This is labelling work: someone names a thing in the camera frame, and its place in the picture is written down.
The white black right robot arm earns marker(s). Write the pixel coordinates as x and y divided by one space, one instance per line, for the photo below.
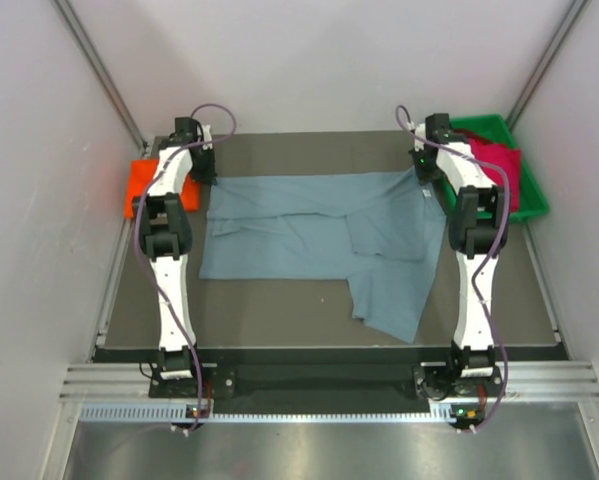
477 231

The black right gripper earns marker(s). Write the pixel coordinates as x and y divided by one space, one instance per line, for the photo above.
425 177

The green plastic bin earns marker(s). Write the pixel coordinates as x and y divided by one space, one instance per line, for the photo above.
493 142

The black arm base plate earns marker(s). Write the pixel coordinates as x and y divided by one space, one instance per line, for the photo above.
324 382

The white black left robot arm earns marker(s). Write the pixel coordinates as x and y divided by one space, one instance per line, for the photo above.
163 239

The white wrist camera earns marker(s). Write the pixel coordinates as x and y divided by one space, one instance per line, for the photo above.
206 137
419 137

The dark red t shirt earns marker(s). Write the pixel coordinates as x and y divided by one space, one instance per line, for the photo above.
469 135

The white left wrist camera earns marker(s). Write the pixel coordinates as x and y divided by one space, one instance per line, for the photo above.
206 137

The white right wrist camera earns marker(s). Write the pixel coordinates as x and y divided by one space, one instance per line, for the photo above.
419 137

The grey slotted cable duct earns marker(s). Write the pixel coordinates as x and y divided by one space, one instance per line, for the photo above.
184 413

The pink t shirt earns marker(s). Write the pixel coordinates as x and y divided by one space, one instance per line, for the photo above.
507 159

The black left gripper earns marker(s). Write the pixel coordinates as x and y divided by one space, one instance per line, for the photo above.
208 175

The blue grey t shirt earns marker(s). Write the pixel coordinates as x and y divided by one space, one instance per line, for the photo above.
381 232

